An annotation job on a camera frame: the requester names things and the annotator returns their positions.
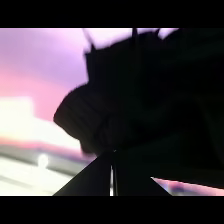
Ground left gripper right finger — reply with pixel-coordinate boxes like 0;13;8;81
112;151;173;197

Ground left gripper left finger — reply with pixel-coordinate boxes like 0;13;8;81
53;151;113;197

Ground black pants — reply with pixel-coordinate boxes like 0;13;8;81
53;28;224;188

